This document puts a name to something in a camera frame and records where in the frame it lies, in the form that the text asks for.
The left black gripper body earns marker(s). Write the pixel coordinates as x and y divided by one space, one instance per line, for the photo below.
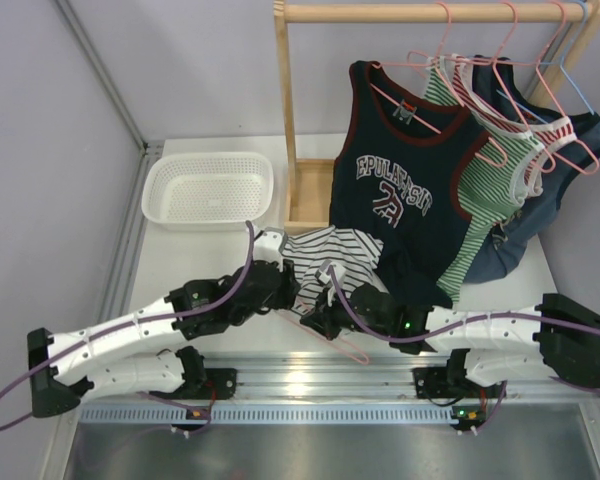
290 284

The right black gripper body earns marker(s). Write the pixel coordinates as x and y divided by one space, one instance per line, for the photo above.
334 319

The pink wire hanger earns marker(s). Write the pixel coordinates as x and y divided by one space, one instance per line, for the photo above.
343 347

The black white striped tank top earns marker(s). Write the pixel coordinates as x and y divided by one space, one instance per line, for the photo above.
356 251

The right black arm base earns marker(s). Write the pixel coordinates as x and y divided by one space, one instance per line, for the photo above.
449 384

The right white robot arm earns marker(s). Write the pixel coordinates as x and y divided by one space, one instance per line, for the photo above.
555 339

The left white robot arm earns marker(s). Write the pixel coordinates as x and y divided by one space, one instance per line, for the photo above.
148 349

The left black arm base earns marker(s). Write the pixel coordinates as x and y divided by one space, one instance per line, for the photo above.
215 382

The blue navy tank top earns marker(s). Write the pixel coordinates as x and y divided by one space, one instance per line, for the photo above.
505 245

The navy printed tank top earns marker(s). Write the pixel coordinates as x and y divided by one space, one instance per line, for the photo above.
398 181

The green striped tank top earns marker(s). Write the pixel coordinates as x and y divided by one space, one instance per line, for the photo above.
491 195

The red striped tank top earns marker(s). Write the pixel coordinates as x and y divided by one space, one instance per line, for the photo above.
492 96

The pink hanger with navy top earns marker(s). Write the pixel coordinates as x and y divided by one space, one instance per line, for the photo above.
401 106

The pink hanger with red top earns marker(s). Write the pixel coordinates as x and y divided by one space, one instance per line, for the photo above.
555 100

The wooden clothes rack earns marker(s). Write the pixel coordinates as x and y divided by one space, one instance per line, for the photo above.
307 200

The white perforated plastic basket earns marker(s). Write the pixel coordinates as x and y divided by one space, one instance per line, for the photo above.
208 191

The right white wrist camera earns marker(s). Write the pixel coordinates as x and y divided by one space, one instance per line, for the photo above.
331 273

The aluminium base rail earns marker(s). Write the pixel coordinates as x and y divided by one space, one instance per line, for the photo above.
321 378

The grey slotted cable duct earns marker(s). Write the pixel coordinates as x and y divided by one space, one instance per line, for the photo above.
281 414

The aluminium frame post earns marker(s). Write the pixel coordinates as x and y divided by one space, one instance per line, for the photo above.
99 69

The light blue wire hanger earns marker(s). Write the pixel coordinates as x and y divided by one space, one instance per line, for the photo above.
580 85

